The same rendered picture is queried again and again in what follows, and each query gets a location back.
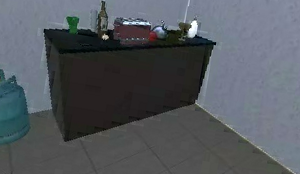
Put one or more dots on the red toaster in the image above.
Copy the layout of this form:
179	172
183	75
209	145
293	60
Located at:
131	31

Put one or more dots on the silver kettle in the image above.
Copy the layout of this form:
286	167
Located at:
160	31

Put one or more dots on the clear drinking glass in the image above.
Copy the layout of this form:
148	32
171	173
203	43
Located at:
93	19

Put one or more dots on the olive wine glass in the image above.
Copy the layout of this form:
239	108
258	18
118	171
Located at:
183	29

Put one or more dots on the red apple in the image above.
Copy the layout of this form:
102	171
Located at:
152	36

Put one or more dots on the small beige lump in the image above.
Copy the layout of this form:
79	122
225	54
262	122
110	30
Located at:
105	37

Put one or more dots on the brown glass bottle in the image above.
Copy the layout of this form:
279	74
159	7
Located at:
102	19

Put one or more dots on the black kitchen counter cabinet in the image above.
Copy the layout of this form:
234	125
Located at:
124	84

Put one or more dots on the green cup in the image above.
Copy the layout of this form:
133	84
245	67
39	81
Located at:
73	24

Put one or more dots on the white bottle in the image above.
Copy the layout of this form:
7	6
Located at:
193	29

